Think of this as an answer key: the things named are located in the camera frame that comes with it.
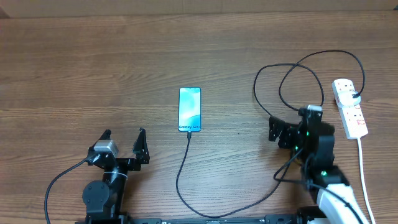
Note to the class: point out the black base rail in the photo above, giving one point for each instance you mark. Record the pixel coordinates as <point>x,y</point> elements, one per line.
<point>268,219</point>

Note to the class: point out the white power strip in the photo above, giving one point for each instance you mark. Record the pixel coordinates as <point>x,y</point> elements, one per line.
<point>349,108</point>

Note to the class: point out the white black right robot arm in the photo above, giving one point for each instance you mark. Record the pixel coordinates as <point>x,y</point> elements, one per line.
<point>312,142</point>

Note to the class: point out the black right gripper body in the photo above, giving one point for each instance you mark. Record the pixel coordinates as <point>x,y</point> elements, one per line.
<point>291,139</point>

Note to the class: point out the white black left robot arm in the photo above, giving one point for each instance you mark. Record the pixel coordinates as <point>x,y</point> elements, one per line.
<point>103,198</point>

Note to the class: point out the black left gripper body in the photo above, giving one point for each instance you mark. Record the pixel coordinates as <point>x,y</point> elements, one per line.
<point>125,164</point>

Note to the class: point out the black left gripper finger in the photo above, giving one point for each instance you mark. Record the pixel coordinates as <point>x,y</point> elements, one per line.
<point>106,135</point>
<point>140,148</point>

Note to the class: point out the Galaxy S24+ smartphone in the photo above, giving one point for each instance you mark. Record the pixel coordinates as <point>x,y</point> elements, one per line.
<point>189,109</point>

